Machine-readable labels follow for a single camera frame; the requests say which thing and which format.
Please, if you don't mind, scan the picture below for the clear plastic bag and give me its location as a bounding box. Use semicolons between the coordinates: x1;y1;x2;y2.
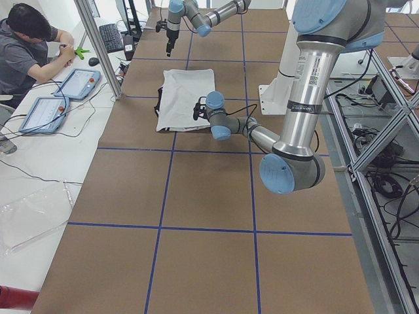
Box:
1;183;74;256

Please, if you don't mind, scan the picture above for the aluminium frame post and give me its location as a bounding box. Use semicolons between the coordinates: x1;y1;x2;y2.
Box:
74;0;122;100

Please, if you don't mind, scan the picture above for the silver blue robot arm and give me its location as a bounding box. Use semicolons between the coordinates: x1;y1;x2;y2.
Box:
156;0;251;57
206;1;389;194

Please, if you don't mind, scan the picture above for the black computer mouse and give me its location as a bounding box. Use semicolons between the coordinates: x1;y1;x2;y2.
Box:
88;57;100;67

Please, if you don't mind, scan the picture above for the aluminium frame railing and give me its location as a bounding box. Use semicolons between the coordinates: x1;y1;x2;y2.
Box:
321;43;418;313

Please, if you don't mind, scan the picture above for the black computer keyboard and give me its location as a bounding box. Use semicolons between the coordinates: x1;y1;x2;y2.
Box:
99;24;124;53

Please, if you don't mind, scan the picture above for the seated person grey shirt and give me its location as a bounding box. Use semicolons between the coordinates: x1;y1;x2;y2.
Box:
1;3;75;109

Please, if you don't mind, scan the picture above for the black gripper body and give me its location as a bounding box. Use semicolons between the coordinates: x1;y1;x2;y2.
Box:
192;96;208;121
156;20;179;44

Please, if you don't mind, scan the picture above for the green plastic clamp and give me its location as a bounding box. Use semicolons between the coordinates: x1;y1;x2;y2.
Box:
74;47;90;60

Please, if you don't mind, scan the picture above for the upper blue teach pendant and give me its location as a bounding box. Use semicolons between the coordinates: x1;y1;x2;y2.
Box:
53;68;101;100

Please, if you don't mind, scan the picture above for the grey cartoon print t-shirt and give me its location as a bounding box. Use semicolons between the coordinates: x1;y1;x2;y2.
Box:
156;69;215;131

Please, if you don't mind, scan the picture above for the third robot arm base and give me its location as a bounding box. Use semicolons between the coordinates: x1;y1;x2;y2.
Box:
388;46;418;79

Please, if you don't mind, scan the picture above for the blue teach pendant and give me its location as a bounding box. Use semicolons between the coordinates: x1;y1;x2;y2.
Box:
18;96;69;134
53;68;101;100

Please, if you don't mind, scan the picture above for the red cylinder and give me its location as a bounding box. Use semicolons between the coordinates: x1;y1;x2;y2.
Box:
1;286;39;311

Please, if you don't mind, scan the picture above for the lower blue teach pendant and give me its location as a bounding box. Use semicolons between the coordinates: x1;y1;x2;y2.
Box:
18;96;69;134

